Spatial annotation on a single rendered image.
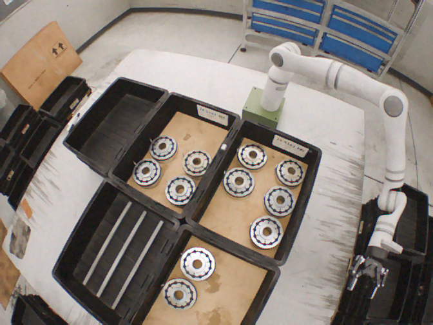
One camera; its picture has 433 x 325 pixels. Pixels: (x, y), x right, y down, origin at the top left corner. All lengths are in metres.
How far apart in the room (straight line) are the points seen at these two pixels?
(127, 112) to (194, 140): 0.36
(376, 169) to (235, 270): 1.78
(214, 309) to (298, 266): 0.35
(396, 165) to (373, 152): 1.57
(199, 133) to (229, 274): 0.51
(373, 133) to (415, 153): 0.66
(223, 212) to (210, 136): 0.29
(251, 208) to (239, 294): 0.28
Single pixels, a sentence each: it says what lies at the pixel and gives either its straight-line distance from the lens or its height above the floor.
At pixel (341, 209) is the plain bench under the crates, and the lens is 0.96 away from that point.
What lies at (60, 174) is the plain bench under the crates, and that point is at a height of 0.70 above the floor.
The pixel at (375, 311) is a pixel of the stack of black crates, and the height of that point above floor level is 0.38.
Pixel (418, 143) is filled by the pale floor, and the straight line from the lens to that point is 2.96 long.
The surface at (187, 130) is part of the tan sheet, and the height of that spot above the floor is 0.83.
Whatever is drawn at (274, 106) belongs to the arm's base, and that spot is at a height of 0.80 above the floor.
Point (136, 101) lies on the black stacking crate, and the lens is 1.01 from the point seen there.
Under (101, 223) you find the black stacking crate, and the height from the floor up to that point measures 0.83.
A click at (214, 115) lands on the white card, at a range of 0.78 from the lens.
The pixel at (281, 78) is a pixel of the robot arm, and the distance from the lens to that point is 0.86.
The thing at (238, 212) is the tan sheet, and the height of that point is 0.83.
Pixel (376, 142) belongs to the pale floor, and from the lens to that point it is 2.38.
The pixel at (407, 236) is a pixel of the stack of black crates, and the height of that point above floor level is 0.49.
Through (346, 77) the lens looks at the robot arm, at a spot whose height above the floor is 1.14.
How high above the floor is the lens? 1.50
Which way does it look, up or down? 63 degrees down
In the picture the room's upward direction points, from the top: 4 degrees counter-clockwise
